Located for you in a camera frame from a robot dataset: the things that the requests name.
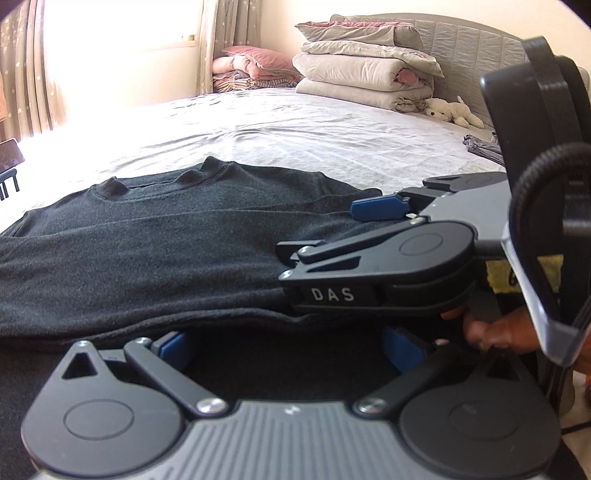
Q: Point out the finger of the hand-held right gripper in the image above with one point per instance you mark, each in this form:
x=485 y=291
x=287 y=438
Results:
x=314 y=254
x=376 y=208

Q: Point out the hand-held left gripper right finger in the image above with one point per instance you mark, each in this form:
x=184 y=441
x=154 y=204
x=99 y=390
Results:
x=401 y=346

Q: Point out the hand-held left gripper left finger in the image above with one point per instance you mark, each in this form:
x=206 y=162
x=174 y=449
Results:
x=173 y=346

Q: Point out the black sweater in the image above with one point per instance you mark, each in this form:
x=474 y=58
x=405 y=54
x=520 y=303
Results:
x=161 y=240

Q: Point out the person's right hand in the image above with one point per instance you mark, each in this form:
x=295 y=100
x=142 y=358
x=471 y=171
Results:
x=503 y=337

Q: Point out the grey garment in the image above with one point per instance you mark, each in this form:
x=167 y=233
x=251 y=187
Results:
x=485 y=147

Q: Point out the white plush toy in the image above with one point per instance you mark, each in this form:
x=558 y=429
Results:
x=450 y=110

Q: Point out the folded grey quilt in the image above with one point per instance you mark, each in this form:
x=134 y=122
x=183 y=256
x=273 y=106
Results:
x=351 y=78

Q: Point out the stack of striped folded blankets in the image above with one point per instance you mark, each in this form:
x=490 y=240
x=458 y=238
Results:
x=249 y=83

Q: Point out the grey and pink pillow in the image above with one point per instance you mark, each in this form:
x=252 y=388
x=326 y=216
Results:
x=360 y=30

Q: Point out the chair-shaped black phone stand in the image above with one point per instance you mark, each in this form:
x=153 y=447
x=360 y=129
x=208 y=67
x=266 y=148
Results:
x=9 y=184

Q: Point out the grey star curtain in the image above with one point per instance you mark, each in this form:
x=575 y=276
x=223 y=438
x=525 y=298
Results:
x=27 y=69
x=226 y=23

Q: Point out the tablet on small stand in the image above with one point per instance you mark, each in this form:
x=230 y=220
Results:
x=10 y=154

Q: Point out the window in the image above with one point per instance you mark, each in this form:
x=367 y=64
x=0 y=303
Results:
x=124 y=23

